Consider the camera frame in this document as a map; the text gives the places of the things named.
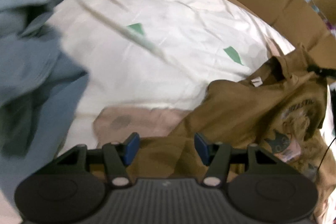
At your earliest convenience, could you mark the brown t-shirt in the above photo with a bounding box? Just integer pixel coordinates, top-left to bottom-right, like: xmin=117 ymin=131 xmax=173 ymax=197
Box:
xmin=127 ymin=47 xmax=335 ymax=217

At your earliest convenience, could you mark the light blue garment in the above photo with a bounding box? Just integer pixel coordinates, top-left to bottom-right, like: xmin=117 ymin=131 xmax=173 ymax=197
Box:
xmin=1 ymin=0 xmax=88 ymax=202

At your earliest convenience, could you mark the cream bear print blanket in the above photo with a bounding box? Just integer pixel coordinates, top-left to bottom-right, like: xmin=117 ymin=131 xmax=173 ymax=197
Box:
xmin=49 ymin=0 xmax=293 ymax=152

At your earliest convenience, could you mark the large cardboard box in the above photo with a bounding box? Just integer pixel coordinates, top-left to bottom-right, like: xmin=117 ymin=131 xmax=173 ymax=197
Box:
xmin=236 ymin=0 xmax=335 ymax=68

